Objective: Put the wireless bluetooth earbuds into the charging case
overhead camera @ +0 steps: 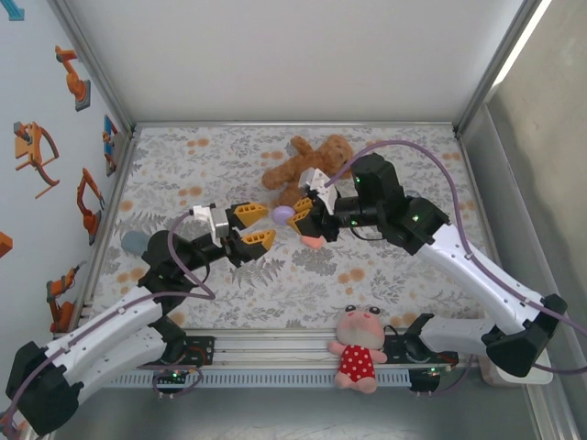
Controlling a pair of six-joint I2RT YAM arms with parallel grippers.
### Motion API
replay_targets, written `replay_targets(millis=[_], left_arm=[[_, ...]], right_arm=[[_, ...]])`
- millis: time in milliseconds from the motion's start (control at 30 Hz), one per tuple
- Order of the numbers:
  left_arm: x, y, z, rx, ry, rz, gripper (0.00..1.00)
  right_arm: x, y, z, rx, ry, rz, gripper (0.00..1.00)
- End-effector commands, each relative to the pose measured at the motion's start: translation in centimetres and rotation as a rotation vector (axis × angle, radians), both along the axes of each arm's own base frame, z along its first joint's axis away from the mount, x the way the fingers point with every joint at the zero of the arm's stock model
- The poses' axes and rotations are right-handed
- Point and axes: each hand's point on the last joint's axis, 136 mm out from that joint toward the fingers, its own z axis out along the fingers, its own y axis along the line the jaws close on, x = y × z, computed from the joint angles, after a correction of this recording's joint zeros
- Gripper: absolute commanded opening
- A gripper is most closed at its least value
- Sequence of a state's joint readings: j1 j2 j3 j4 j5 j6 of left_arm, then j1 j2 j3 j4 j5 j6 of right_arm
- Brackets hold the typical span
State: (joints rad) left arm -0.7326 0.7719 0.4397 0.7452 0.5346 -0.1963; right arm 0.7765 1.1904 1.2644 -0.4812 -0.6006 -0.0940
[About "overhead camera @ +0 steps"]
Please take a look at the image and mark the aluminium frame post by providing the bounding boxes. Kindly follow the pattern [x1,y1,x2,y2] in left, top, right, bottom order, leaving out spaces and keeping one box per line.
[45,0,138,134]
[452,0,554,137]

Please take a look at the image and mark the aluminium frame back bar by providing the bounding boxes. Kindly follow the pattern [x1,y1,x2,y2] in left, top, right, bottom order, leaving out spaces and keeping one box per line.
[132,120,460,130]

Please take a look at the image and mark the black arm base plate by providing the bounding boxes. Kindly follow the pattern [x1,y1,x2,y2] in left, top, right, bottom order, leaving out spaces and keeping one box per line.
[181,335,216,368]
[383,333,460,368]

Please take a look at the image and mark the white slotted cable duct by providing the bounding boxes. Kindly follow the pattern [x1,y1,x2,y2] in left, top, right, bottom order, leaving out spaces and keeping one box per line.
[103,368,412,389]

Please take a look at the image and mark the floral table mat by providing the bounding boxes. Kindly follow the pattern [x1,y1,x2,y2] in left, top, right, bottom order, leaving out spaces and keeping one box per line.
[89,126,499,331]

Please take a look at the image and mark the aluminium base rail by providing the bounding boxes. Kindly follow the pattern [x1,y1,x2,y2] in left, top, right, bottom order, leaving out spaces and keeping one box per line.
[127,327,464,370]

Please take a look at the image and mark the blue orange machine sticker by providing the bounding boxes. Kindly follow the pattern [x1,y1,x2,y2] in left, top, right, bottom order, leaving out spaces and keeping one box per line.
[101,114,121,178]

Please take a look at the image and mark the blue-grey glasses case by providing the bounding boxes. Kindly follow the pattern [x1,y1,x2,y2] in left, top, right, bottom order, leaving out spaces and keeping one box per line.
[121,231,150,255]

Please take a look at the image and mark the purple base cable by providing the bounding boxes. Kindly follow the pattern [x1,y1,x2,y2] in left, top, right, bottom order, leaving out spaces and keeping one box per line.
[150,359,205,401]
[410,357,476,399]

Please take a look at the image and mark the brown teddy bear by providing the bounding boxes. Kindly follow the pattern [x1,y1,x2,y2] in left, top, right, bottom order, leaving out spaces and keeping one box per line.
[260,134,355,207]

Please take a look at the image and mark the white tissue box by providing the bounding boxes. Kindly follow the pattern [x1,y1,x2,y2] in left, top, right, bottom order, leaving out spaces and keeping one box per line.
[479,357,554,387]

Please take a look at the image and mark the pink plush toy dotted dress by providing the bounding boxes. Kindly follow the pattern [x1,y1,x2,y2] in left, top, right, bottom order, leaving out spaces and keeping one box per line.
[328,304,390,394]

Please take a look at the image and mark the blue wall sticker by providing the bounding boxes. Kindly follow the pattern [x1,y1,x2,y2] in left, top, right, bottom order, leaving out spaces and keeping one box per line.
[0,0,27,22]

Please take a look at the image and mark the orange gripper claw sticker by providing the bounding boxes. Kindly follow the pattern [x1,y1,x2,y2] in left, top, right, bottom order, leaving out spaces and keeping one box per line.
[12,121,61,200]

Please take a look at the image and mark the aluminium frame side rail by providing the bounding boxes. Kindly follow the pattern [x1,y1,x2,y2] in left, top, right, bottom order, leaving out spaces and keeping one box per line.
[456,127,586,440]
[72,127,138,331]

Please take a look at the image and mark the black circuit board with leds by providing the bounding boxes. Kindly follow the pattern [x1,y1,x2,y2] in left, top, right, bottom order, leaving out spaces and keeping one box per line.
[409,364,453,393]
[158,366,196,385]

